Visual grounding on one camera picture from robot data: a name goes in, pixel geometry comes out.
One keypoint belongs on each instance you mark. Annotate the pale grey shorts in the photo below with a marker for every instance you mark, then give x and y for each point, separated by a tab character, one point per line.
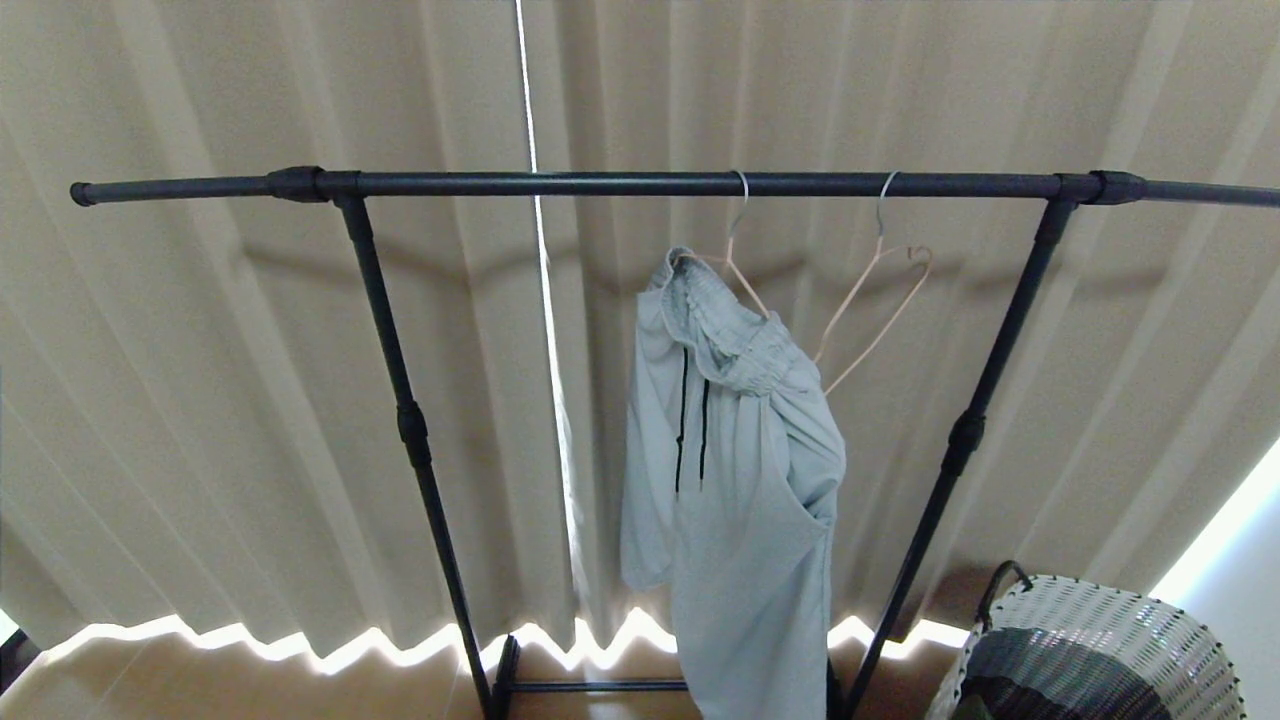
740	520

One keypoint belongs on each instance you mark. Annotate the black clothes rack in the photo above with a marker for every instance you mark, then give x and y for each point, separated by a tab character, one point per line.
600	184

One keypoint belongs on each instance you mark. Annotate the pink clothes hanger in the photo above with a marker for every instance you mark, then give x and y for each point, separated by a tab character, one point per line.
880	250
738	270

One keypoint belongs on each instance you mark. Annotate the white laundry basket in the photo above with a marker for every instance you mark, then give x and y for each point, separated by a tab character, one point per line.
1100	630

